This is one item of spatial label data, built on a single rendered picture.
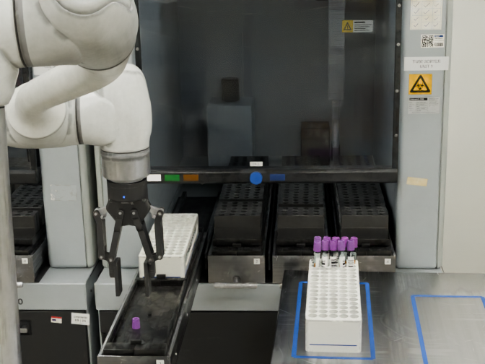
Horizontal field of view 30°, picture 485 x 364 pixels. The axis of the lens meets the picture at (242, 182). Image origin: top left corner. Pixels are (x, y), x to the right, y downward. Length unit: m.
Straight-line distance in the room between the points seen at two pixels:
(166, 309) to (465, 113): 1.73
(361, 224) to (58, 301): 0.75
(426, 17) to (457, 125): 1.25
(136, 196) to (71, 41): 0.64
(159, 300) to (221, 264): 0.27
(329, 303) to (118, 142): 0.49
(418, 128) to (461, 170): 1.22
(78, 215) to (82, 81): 0.93
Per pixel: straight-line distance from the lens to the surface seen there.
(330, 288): 1.77
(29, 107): 1.52
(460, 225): 3.42
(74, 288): 2.23
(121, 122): 1.62
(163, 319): 1.83
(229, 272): 2.15
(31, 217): 2.27
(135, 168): 1.66
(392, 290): 1.92
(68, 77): 1.39
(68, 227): 2.27
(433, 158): 2.17
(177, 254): 2.00
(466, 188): 3.38
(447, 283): 1.97
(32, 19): 1.08
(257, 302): 2.18
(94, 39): 1.08
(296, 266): 2.14
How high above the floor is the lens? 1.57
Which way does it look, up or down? 16 degrees down
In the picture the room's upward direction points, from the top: 1 degrees counter-clockwise
